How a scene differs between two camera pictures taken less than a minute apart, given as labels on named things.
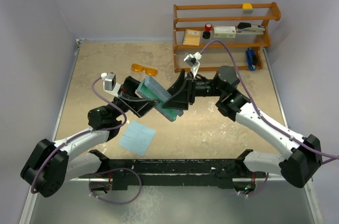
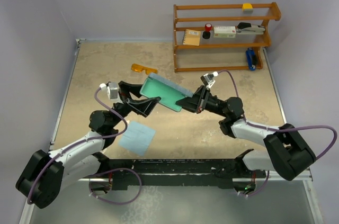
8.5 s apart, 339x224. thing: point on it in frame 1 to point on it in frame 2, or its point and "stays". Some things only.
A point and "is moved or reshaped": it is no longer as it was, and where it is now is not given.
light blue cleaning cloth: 136,138 stays
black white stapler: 246,28 stays
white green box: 226,32 stays
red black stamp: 206,34 stays
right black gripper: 186,95 to 197,102
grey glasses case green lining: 150,88 is moved or reshaped
